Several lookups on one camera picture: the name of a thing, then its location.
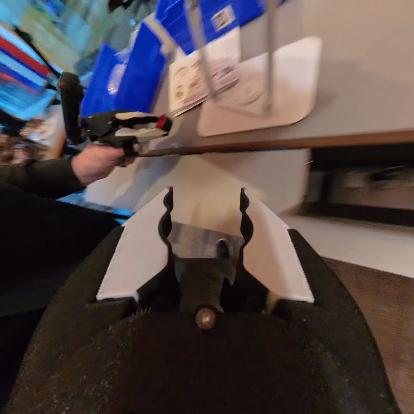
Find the black rod with knob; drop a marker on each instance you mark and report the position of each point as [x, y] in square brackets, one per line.
[71, 106]

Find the person's left hand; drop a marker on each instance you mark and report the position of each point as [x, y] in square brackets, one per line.
[97, 161]

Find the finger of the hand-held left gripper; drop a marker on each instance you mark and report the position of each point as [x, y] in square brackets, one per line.
[142, 133]
[135, 115]

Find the illustrated instruction sheet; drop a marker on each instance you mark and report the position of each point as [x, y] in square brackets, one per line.
[190, 84]

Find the person's left forearm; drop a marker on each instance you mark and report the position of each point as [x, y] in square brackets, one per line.
[38, 178]

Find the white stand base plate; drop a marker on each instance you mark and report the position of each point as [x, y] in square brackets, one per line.
[291, 97]

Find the grey desk with black legs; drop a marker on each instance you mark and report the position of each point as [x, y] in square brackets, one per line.
[291, 142]

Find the blue bin with white label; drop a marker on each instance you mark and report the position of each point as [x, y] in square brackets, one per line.
[200, 19]

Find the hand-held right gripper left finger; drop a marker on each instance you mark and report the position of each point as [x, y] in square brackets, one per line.
[135, 258]

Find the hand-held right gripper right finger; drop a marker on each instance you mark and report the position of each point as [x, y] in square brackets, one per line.
[275, 258]

